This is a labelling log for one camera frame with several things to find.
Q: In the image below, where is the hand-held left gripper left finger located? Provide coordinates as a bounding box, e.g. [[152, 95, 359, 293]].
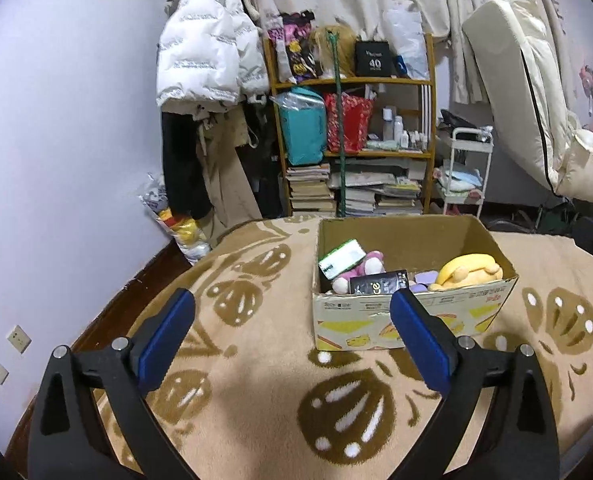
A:
[[26, 287, 200, 480]]

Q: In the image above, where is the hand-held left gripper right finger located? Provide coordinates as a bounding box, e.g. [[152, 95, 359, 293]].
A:
[[389, 287, 561, 480]]

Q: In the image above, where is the purple soap bar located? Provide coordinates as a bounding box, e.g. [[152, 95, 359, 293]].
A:
[[409, 270, 442, 293]]

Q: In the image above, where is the black tissue pack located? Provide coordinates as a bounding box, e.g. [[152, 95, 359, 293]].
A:
[[349, 270, 410, 297]]

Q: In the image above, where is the yellow plush toy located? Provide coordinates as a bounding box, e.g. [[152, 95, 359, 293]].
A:
[[429, 254, 505, 291]]

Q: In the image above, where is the cardboard box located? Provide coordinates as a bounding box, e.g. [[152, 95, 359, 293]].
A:
[[311, 214, 520, 352]]

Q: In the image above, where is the pink plush toy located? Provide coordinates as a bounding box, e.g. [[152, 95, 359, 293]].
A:
[[333, 251, 386, 295]]

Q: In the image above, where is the green tissue pack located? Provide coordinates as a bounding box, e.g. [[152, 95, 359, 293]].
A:
[[318, 240, 367, 280]]

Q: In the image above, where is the beige patterned blanket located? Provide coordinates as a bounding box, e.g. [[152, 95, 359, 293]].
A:
[[4, 215, 593, 480]]

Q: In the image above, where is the plastic bag of toys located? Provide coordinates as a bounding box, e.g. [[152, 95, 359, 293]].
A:
[[139, 172, 212, 263]]

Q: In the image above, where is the pile of magazines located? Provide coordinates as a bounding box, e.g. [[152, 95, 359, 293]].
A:
[[329, 172, 424, 217]]

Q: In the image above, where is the folded blue cloth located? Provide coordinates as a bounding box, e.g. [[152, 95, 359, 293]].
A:
[[437, 165, 482, 193]]

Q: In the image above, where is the beige coat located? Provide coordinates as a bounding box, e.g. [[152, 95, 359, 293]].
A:
[[196, 107, 260, 228]]

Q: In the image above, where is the black hanging garment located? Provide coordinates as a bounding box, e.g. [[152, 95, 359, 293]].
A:
[[161, 110, 212, 221]]

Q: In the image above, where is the white trolley cart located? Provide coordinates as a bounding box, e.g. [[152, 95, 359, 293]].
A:
[[434, 126, 495, 216]]

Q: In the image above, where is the stack of old books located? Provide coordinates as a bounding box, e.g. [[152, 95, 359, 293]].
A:
[[284, 162, 337, 217]]

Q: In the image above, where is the row of cosmetic bottles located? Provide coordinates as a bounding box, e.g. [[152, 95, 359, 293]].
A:
[[381, 106, 427, 151]]

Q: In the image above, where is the green pole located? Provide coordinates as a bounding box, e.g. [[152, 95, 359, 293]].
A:
[[327, 31, 350, 218]]

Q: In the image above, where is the red gift bag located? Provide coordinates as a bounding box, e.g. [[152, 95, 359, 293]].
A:
[[324, 92, 376, 155]]

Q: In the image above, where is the teal bag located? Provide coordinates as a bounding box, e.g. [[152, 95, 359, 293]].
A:
[[275, 87, 327, 167]]

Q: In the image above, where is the wooden bookshelf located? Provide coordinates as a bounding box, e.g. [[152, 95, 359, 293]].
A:
[[262, 32, 437, 218]]

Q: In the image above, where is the white folded mattress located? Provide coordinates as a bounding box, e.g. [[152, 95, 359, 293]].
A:
[[461, 0, 593, 208]]

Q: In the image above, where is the black paper box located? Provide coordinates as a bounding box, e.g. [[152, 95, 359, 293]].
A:
[[354, 40, 394, 77]]

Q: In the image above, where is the white puffer jacket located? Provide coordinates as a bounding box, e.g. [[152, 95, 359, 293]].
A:
[[156, 0, 270, 111]]

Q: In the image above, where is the blond wig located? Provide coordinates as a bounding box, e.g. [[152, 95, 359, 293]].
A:
[[309, 25, 360, 78]]

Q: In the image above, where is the white plastic bag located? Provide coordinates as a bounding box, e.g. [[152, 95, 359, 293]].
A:
[[383, 7, 430, 80]]

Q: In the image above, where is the patterned black pink bag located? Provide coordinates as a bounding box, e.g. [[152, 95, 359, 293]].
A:
[[268, 10, 322, 83]]

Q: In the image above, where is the pink desk fan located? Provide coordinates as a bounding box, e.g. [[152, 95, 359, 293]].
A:
[[579, 62, 593, 116]]

